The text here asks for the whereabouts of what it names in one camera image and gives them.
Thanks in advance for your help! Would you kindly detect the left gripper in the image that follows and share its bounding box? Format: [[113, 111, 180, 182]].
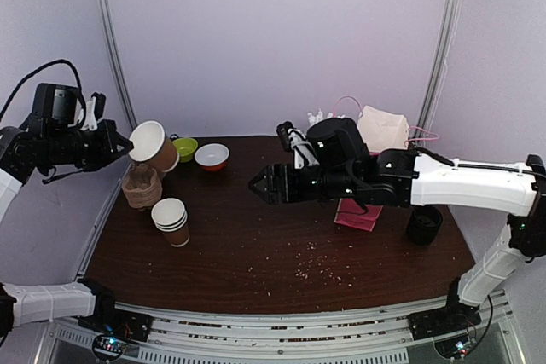
[[47, 118, 135, 171]]

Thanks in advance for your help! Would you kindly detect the brown paper coffee cup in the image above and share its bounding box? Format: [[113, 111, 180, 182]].
[[129, 120, 179, 173]]

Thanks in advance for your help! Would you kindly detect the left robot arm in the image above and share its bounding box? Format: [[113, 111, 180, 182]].
[[1, 83, 133, 337]]

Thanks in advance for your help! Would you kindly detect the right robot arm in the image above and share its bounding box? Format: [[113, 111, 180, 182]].
[[248, 118, 545, 332]]

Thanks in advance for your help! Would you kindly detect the cardboard cup carrier stack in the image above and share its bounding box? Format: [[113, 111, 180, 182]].
[[122, 164, 163, 211]]

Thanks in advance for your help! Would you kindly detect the white and orange bowl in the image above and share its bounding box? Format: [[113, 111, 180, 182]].
[[195, 143, 230, 172]]

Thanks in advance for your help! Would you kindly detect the green bowl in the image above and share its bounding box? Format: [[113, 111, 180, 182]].
[[171, 137, 199, 163]]

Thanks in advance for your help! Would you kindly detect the glass with wrapped straws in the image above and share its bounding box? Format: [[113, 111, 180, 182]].
[[307, 109, 346, 126]]

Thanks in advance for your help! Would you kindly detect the stack of paper cups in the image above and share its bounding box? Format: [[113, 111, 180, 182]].
[[151, 198, 190, 248]]

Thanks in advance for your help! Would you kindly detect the pink paper bag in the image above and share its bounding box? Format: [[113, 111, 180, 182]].
[[332, 95, 439, 232]]

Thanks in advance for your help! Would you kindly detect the stack of black lids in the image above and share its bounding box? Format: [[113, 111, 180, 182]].
[[406, 205, 444, 246]]

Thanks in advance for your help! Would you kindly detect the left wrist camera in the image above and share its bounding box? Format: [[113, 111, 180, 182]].
[[78, 92, 106, 131]]

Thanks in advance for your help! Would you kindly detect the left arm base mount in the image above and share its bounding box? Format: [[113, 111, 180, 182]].
[[78, 303, 153, 342]]

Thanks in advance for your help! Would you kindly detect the left aluminium frame post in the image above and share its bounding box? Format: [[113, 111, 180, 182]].
[[96, 0, 138, 130]]

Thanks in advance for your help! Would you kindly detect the aluminium frame post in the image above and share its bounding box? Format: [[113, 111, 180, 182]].
[[412, 0, 462, 143], [96, 0, 138, 130]]

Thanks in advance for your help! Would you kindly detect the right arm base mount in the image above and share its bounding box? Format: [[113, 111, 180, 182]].
[[407, 303, 482, 340]]

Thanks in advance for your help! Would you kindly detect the front aluminium rail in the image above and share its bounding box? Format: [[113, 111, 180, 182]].
[[33, 299, 526, 364]]

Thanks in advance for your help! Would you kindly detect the right aluminium frame post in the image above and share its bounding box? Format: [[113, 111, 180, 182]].
[[412, 0, 462, 143]]

